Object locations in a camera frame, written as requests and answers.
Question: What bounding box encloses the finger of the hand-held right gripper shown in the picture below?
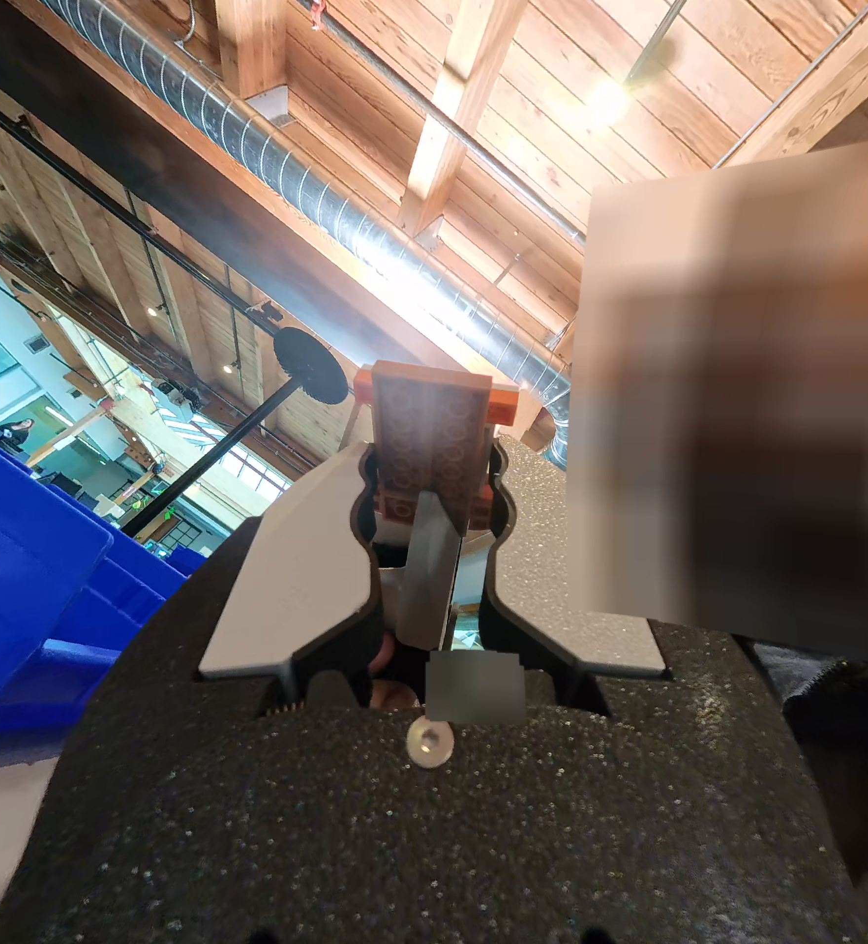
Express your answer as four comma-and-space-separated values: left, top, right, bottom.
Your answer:
381, 489, 466, 651

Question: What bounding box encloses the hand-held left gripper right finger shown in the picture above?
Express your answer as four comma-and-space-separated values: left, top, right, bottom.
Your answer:
487, 434, 667, 678

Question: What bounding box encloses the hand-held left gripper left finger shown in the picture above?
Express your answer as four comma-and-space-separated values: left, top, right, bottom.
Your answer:
198, 441, 376, 679

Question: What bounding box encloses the orange lego model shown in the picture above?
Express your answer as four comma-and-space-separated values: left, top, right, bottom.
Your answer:
353, 359, 521, 541

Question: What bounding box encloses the person's right hand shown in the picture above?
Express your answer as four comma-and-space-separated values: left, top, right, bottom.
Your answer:
367, 634, 426, 711

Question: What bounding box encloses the ceiling projector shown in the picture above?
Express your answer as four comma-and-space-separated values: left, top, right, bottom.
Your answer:
152, 378, 204, 412

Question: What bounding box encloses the large blue plastic bin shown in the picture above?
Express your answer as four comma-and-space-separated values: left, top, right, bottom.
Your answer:
0, 422, 208, 738

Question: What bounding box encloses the metal ceiling pipe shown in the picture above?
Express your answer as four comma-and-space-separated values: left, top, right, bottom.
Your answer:
294, 0, 588, 244

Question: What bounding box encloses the bright ceiling lamp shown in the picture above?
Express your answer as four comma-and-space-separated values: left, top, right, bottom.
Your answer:
577, 74, 637, 130

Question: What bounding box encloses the silver spiral ventilation duct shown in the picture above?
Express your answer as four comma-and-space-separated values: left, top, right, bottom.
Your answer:
41, 0, 573, 473

